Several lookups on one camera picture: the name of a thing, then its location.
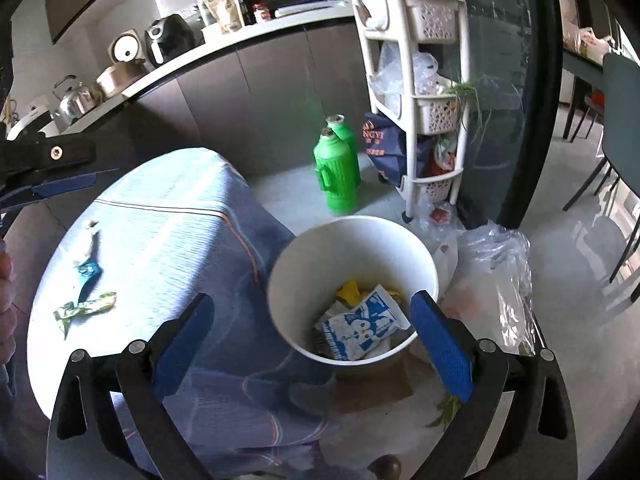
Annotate yellow snack wrapper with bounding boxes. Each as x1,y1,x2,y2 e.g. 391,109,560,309
335,280,403,306

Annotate dark kitchen counter cabinet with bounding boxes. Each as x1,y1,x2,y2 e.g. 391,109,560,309
0,10,381,181

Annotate glass sliding door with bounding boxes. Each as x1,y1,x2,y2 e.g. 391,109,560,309
457,0,566,231

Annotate green dining chair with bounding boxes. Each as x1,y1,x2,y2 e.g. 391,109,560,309
562,52,640,306

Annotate dark dining table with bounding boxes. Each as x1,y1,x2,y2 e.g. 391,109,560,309
562,42,608,141

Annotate white flat box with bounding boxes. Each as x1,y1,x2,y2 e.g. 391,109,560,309
274,2,346,18

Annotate brown round object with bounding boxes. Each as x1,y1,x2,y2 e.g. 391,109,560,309
367,455,401,480

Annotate kraft paper pouch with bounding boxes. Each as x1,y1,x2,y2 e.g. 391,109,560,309
210,0,246,35

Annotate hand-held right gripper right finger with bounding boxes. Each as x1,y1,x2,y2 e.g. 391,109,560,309
410,290,581,480

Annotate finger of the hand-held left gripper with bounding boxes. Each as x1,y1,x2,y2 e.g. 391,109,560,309
0,132,97,186
0,169,120,211

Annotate brown cardboard piece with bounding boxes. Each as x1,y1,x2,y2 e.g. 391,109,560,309
332,360,416,413

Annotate person's left hand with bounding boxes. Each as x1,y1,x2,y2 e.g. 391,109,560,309
0,240,20,366

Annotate large clear plastic bag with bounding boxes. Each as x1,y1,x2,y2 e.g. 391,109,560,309
440,220,533,356

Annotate green thermos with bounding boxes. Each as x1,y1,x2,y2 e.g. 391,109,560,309
313,127,362,215
326,115,358,143

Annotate round table with blue cloth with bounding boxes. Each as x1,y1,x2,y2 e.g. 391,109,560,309
27,147,351,476

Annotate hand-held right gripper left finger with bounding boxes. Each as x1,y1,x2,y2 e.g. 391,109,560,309
46,292,216,480

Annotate gold rice cooker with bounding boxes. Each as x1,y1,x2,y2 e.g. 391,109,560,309
96,29,147,100

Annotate white bin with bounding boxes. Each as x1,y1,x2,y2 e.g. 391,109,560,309
266,216,440,381

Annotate clear plastic bags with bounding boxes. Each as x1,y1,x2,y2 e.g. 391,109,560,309
370,42,441,111

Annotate small blue wrapper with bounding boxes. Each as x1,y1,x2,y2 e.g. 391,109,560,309
74,260,103,306

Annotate blue white snack packet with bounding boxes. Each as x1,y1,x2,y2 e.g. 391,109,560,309
314,284,412,361

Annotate green white wrapper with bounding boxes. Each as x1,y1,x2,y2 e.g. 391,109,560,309
54,291,118,336

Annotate steel kettle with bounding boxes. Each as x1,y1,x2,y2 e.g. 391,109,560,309
52,75,101,123

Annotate white storage rack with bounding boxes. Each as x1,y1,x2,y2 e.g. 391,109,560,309
340,0,468,223

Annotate bags on dining table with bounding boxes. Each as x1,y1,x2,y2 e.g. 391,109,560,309
562,17,623,61

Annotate white plastic bag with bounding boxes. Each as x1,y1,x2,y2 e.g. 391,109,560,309
430,230,458,301

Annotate red printed plastic bag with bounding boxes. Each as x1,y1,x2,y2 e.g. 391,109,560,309
415,195,456,231

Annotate black air fryer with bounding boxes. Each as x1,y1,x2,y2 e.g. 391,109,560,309
145,15,197,66

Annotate green chives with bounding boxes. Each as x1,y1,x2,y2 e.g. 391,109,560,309
440,75,501,131

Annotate green leaf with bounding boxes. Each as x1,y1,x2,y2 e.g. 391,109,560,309
427,395,461,428

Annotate dark blue printed bag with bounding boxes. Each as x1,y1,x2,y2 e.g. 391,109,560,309
362,112,436,188

